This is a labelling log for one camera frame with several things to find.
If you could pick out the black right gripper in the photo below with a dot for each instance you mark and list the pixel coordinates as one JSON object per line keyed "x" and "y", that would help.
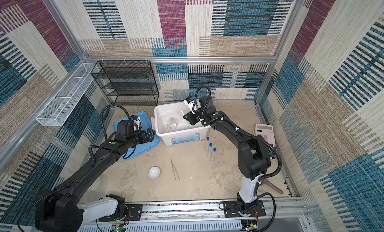
{"x": 191, "y": 120}

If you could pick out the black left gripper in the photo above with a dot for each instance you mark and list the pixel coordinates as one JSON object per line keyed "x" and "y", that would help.
{"x": 150, "y": 136}

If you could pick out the blue plastic bin lid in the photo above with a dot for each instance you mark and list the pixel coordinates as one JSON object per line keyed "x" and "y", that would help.
{"x": 130, "y": 150}

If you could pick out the glass flask with stopper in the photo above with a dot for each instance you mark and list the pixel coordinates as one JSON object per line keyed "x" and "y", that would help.
{"x": 173, "y": 123}

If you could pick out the white ceramic mortar bowl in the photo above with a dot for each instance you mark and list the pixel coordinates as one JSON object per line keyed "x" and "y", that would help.
{"x": 154, "y": 172}

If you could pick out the metal tweezers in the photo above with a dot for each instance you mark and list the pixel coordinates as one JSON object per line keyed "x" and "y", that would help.
{"x": 176, "y": 175}

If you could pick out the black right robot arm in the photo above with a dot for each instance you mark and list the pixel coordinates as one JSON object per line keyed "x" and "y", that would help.
{"x": 257, "y": 159}

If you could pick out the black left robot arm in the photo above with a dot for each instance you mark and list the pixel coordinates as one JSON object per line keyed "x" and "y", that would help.
{"x": 59, "y": 210}

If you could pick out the white plastic storage bin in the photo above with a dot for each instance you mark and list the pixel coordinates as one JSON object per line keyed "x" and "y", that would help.
{"x": 184, "y": 133}

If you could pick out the clear tape roll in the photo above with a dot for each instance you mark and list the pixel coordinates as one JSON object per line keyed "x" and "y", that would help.
{"x": 99, "y": 185}

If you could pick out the pink calculator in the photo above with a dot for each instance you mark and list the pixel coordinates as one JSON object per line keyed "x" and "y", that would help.
{"x": 267, "y": 132}

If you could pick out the pink cup of markers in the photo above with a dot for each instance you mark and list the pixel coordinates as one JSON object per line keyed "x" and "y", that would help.
{"x": 272, "y": 153}

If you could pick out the brown wooden tool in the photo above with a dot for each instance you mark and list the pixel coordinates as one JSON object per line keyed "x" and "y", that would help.
{"x": 271, "y": 185}

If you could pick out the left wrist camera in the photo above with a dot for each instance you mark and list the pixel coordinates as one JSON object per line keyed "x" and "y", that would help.
{"x": 136, "y": 120}

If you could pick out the black wire shelf rack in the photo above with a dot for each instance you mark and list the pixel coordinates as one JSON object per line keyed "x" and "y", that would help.
{"x": 127, "y": 82}

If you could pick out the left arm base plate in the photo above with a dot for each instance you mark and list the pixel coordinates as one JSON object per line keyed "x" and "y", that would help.
{"x": 132, "y": 212}

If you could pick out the white mesh wall basket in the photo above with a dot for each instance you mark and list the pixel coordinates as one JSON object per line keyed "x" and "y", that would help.
{"x": 62, "y": 104}

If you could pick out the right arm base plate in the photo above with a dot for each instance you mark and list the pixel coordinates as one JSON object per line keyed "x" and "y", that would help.
{"x": 234, "y": 209}

